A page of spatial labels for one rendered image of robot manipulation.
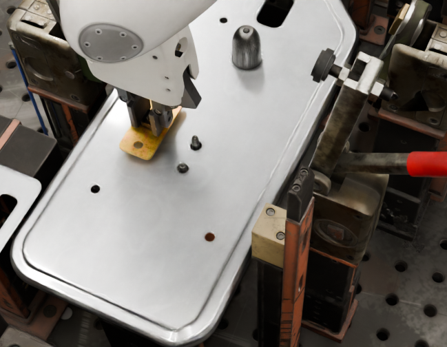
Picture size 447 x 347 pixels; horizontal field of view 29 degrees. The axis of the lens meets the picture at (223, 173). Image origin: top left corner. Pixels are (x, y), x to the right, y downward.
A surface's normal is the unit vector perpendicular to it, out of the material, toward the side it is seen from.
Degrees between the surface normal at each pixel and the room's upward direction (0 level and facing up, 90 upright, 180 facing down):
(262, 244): 90
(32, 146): 0
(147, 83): 93
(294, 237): 90
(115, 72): 94
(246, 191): 0
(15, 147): 0
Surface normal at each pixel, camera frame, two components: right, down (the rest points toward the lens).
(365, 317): -0.04, -0.51
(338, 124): -0.43, 0.79
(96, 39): -0.09, 0.81
